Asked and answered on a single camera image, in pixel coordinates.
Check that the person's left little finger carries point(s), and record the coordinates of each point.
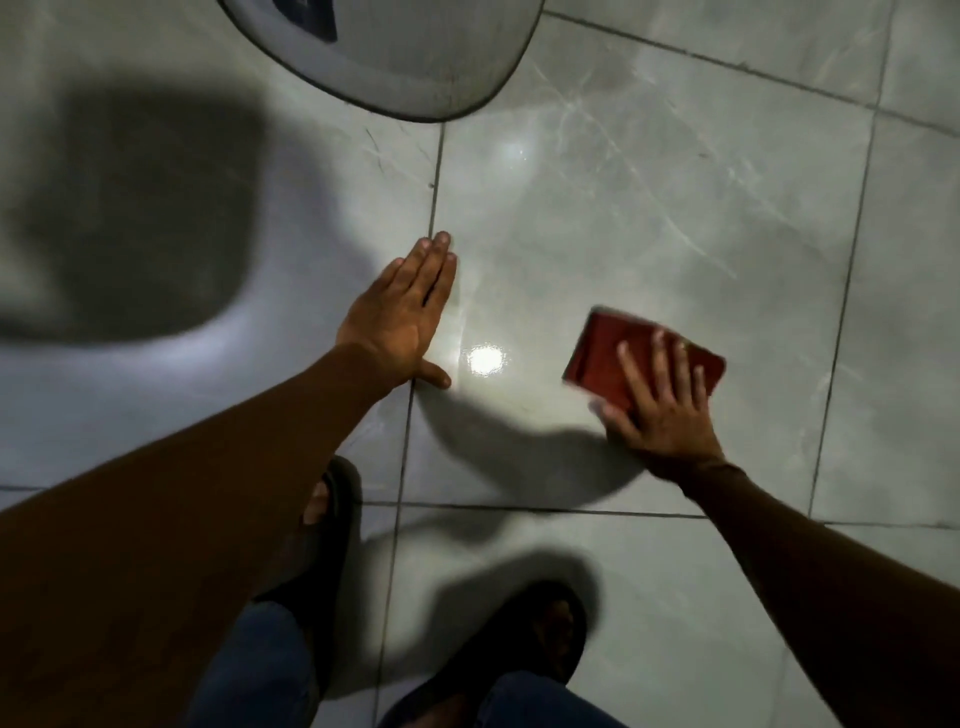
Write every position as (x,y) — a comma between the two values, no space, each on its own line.
(387,276)

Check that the person's left thumb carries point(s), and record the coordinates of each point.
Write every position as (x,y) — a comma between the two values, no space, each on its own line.
(435,375)

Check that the person's right foot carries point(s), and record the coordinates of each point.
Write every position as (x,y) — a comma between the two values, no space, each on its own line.
(559,637)

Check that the person's right thumb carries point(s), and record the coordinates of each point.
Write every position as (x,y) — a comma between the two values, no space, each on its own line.
(613,418)

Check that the person's foot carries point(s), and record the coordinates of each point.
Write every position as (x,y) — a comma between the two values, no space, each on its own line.
(316,504)
(559,637)

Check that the person's right forearm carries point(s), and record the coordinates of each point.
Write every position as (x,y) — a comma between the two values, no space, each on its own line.
(840,600)

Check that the red cleaning cloth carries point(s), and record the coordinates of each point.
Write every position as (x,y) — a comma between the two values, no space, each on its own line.
(600,352)

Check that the person's right middle finger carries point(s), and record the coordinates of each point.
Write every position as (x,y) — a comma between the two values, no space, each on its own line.
(661,364)

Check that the person's left hand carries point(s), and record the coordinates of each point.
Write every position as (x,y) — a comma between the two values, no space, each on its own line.
(394,322)

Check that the black sandal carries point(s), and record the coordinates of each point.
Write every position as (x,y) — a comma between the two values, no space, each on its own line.
(502,645)
(330,570)

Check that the black right sandal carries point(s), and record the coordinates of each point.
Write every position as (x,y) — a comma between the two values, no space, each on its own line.
(502,645)

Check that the person's left foot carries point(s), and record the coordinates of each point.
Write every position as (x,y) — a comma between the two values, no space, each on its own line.
(316,504)

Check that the person's right little finger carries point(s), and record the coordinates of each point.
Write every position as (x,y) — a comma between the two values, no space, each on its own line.
(700,388)

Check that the person's left middle finger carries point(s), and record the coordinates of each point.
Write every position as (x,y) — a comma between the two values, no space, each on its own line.
(429,266)

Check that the blue jeans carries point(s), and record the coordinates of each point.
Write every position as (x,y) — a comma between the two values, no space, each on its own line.
(255,675)

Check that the person's right hand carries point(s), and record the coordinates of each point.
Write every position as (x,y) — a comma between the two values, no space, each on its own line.
(667,427)

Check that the person's left forearm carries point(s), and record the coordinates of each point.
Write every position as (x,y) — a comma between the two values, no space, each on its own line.
(172,525)

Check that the black left sandal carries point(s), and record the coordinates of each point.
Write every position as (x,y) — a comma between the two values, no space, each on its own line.
(330,570)

